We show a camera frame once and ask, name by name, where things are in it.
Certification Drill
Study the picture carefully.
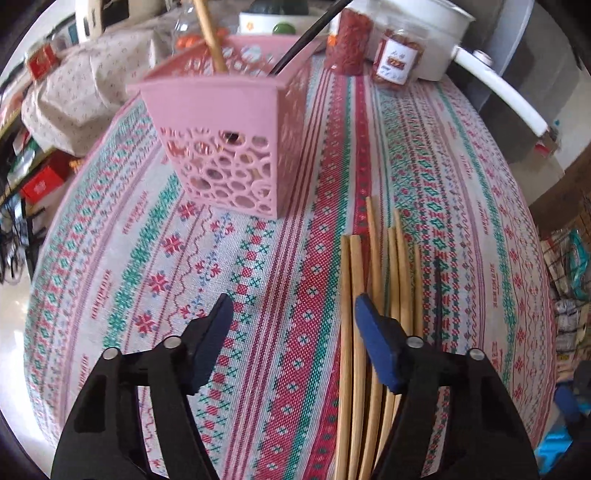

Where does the green plastic bag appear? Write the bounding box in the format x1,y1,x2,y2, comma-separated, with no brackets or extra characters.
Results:
7,136,51,178

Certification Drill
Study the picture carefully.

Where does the white electric pot with handle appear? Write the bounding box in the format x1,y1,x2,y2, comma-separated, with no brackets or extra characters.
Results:
365,0,550,137

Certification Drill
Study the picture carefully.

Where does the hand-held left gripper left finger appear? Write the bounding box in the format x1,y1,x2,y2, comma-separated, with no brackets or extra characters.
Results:
50,293,235,480

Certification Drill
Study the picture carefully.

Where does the large floral cloth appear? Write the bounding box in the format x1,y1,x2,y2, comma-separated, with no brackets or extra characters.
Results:
21,21,185,158

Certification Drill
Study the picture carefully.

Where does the clear jar with red label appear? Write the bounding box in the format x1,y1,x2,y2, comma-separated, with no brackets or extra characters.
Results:
27,44,58,79

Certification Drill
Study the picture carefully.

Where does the single bamboo chopstick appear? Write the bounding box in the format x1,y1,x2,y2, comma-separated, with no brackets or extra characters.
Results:
193,0,228,73

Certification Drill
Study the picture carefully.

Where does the bundle of black cables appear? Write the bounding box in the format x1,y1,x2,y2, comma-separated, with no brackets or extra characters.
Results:
0,185,47,282

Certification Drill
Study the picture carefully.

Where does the clear jar with orange label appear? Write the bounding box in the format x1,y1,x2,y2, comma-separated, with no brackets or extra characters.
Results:
370,28,428,86

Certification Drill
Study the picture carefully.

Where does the black chopstick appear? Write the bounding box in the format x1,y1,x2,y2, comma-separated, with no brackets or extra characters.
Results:
270,0,354,77

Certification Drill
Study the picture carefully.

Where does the black wire rack cart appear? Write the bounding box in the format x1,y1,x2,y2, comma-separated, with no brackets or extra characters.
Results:
531,189,591,384

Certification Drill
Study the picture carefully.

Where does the red cardboard box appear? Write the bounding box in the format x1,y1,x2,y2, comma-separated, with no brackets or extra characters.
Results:
21,166,70,204

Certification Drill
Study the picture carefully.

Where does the pink perforated plastic basket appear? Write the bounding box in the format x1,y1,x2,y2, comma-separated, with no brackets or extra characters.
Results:
127,36,326,220

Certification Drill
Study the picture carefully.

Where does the clear jar of red berries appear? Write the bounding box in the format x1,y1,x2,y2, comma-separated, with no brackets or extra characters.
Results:
325,7,374,75

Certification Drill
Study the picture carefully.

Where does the bundle of wooden chopsticks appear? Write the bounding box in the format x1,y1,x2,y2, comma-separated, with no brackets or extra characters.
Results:
333,196,428,480

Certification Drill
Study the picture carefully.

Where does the red green patterned tablecloth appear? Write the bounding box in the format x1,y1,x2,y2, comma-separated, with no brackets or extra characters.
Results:
23,51,557,480

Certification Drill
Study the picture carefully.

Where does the clear glass jar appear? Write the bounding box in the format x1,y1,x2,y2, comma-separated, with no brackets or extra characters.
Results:
173,4,229,49

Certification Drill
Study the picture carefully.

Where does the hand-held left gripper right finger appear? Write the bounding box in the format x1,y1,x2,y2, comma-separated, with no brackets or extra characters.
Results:
355,293,541,480

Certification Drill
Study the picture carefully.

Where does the white patterned bowl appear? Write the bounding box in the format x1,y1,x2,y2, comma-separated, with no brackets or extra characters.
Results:
238,11,342,37

